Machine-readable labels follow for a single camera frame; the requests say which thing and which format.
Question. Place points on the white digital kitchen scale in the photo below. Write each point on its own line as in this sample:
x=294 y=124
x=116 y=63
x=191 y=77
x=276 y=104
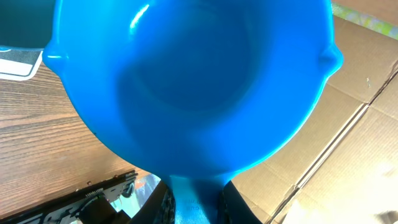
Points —
x=19 y=65

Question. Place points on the blue bowl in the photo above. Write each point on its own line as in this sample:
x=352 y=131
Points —
x=26 y=24

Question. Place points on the blue plastic measuring scoop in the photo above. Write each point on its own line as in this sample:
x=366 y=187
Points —
x=194 y=91

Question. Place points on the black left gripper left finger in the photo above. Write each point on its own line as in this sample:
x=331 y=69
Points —
x=158 y=209

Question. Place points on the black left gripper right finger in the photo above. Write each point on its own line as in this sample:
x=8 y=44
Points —
x=232 y=209

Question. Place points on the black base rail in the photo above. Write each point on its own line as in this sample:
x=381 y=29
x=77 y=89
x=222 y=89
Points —
x=92 y=204

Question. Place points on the cardboard sheet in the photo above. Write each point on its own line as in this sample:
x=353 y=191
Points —
x=341 y=167

